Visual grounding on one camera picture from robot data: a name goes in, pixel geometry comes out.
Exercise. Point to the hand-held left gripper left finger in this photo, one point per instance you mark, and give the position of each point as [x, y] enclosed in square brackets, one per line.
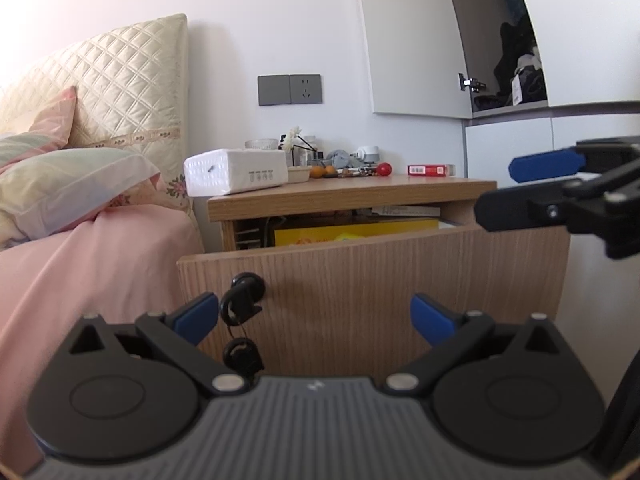
[196, 317]

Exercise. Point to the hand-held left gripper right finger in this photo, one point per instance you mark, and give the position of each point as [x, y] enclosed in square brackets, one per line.
[431, 319]

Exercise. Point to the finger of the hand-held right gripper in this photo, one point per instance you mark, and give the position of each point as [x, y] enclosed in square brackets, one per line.
[510, 207]
[545, 163]

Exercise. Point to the wooden drawer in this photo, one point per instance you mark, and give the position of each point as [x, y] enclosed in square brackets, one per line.
[370, 300]

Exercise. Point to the white lower cabinet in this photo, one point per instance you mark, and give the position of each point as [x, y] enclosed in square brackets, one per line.
[525, 145]

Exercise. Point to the red flat box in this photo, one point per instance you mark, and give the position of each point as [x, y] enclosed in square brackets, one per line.
[430, 170]

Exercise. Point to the dark clothes pile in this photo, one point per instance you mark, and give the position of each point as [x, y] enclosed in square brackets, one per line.
[520, 70]

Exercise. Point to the white booklet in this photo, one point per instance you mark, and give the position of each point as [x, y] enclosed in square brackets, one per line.
[407, 211]

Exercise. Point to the metal door hinge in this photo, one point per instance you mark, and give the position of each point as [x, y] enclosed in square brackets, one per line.
[470, 82]

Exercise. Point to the pink bed sheet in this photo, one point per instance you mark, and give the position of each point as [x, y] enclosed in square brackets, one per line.
[90, 280]

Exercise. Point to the yellow box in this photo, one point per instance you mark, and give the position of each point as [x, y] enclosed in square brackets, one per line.
[350, 234]

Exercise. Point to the red ball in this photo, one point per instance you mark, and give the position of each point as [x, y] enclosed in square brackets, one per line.
[384, 169]

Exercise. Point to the white wardrobe door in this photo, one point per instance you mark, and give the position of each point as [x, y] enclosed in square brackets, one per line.
[585, 30]
[410, 40]

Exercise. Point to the wooden nightstand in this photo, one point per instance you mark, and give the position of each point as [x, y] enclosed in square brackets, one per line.
[350, 195]

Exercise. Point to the white tissue pack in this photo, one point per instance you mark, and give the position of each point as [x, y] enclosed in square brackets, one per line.
[235, 170]

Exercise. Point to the beige small tray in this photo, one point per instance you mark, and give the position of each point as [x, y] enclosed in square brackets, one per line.
[299, 174]

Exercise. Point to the small orange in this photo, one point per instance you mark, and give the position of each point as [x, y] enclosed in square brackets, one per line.
[330, 171]
[316, 172]

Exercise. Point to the glass bowl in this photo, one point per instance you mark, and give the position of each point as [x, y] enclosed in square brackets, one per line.
[261, 144]

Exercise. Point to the white and green pillow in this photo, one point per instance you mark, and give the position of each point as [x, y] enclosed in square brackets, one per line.
[65, 185]

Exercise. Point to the white artificial flower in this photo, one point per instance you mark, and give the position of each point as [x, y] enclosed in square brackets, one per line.
[295, 137]

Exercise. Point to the cream quilted headboard cushion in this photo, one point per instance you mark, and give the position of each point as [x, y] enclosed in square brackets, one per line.
[125, 85]

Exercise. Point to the pink pillow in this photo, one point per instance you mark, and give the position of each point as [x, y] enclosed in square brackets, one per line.
[45, 120]

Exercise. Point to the grey wall socket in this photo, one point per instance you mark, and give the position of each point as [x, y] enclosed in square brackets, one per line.
[305, 89]

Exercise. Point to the grey wall switch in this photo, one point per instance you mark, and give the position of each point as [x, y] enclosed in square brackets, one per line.
[274, 90]

